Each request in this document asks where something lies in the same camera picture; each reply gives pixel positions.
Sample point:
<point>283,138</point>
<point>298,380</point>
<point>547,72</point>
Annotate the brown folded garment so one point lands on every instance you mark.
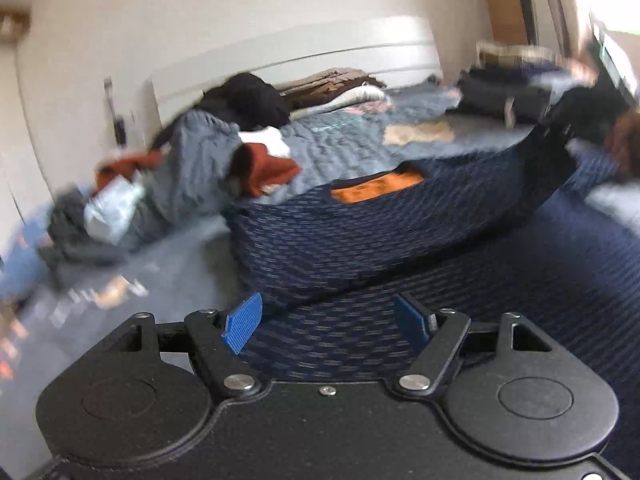
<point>330,80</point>

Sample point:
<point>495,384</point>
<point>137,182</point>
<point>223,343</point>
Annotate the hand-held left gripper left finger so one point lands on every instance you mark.
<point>242,322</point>

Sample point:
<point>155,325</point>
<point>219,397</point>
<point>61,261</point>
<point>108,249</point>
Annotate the brown wooden panel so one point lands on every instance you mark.
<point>500,0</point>

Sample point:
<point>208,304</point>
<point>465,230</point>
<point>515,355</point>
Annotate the navy patterned shirt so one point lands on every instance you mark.
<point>350,240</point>

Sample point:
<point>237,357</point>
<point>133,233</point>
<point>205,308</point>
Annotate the person's right hand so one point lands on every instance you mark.
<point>625,142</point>

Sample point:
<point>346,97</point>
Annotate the grey crumpled garment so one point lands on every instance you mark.
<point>200,160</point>

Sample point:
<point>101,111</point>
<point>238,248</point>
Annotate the bright window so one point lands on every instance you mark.
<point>615,10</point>

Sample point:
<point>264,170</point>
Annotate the light blue garment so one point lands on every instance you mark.
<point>110,210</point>

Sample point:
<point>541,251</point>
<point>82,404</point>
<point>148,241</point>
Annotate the rust brown garment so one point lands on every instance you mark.
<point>265,167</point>

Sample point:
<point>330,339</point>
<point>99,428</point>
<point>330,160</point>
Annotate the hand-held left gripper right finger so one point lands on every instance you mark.
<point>412,322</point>

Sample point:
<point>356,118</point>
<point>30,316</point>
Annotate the white garment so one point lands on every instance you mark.
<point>262,140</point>

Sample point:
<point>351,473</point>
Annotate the black jacket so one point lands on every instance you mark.
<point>245,97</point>

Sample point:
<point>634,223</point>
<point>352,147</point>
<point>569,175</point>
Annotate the grey quilted printed blanket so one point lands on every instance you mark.
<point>340,145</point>

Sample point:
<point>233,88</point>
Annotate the black folded garment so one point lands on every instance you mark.
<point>500,92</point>

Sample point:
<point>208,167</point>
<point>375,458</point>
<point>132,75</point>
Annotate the white headboard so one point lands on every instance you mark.
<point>350,45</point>

